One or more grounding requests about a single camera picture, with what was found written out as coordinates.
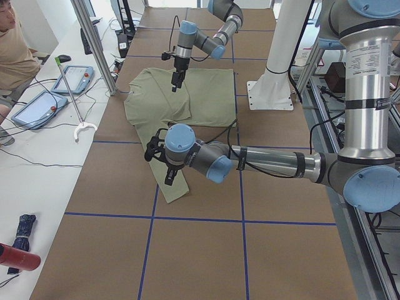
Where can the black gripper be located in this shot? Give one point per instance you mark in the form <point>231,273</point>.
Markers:
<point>180,64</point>
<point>171,166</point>

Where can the olive green long-sleeve shirt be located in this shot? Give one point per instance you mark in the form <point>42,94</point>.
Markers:
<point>206,98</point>

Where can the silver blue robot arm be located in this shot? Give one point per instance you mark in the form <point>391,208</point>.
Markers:
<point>267,135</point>
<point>192,36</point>

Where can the far blue teach pendant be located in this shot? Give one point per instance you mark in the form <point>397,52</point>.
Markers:
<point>78,78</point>

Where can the blue teach pendant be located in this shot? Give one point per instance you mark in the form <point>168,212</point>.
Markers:
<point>78,78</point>
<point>39,111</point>

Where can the silver reacher grabber stick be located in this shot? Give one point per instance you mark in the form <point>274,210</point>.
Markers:
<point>83,125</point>

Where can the black computer mouse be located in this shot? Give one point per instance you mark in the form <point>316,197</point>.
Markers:
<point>64,58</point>

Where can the near blue teach pendant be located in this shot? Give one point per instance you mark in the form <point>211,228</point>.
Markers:
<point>39,111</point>

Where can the person in beige shirt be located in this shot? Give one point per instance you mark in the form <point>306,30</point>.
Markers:
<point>18,65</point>

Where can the folded dark blue umbrella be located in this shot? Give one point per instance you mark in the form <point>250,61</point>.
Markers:
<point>24,229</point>

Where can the red cylinder bottle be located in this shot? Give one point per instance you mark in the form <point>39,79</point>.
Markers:
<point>19,259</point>

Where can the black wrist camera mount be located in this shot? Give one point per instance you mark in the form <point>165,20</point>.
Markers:
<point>166,55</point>
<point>154,148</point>

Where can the white camera mast pole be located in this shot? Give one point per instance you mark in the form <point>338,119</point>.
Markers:
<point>272,90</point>

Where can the aluminium frame rail structure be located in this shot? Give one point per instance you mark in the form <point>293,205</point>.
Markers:
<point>355,162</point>

